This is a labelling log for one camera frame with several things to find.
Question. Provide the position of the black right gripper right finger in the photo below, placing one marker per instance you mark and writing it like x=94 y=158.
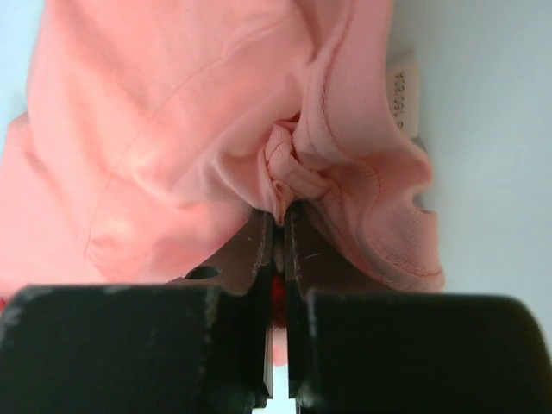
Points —
x=355 y=346

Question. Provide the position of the white garment label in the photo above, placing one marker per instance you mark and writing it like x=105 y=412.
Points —
x=403 y=85

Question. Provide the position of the pink t shirt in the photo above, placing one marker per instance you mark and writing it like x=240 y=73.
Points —
x=154 y=128

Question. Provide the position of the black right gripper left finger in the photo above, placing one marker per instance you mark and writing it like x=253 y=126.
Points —
x=198 y=344

